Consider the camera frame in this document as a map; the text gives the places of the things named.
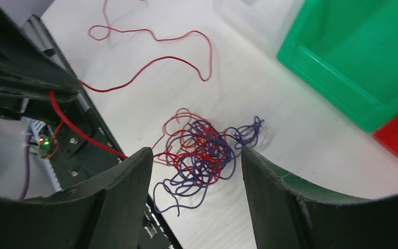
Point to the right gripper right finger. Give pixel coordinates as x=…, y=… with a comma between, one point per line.
x=288, y=211

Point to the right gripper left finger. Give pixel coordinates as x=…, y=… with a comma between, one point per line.
x=105, y=211

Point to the green LED circuit board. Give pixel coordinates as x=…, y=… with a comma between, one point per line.
x=46, y=146

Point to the green plastic bin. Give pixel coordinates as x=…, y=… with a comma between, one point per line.
x=348, y=52

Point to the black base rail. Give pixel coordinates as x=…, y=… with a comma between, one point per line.
x=76, y=160

